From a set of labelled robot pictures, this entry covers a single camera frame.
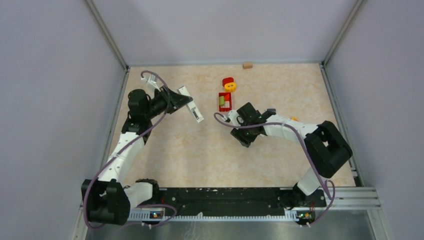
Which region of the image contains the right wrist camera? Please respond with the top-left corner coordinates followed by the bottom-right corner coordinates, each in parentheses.
top-left (222, 110), bottom-right (241, 126)

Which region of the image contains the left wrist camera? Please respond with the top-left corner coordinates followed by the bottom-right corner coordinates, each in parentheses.
top-left (141, 74), bottom-right (160, 92)

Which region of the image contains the red toy block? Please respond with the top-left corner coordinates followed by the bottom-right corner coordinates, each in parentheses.
top-left (222, 77), bottom-right (234, 87)

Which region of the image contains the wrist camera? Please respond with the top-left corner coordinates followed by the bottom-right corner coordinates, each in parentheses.
top-left (222, 110), bottom-right (241, 126)
top-left (141, 74), bottom-right (160, 92)

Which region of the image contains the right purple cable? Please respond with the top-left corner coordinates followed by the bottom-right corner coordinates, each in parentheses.
top-left (213, 112), bottom-right (336, 228)

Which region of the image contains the purple cable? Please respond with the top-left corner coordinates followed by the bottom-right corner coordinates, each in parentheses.
top-left (82, 70), bottom-right (178, 230)
top-left (213, 112), bottom-right (336, 228)

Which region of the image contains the white rectangular stick device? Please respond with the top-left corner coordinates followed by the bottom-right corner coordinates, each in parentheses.
top-left (177, 86), bottom-right (204, 123)

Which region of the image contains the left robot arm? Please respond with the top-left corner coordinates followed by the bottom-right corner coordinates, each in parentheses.
top-left (81, 86), bottom-right (193, 227)

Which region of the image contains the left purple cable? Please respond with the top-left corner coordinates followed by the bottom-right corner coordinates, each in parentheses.
top-left (82, 70), bottom-right (178, 230)

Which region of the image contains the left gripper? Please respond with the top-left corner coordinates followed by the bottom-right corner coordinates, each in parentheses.
top-left (144, 84), bottom-right (193, 120)

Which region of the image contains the small wooden block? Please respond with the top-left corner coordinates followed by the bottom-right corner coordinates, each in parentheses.
top-left (242, 62), bottom-right (253, 70)

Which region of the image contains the red toy brick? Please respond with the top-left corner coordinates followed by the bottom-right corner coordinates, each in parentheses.
top-left (218, 92), bottom-right (233, 112)

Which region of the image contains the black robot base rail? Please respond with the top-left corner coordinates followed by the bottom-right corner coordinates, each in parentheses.
top-left (142, 187), bottom-right (327, 217)

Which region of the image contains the green toy cylinder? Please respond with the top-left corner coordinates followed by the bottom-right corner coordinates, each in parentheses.
top-left (218, 95), bottom-right (226, 107)

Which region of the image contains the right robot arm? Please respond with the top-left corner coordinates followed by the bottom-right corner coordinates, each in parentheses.
top-left (225, 102), bottom-right (353, 207)

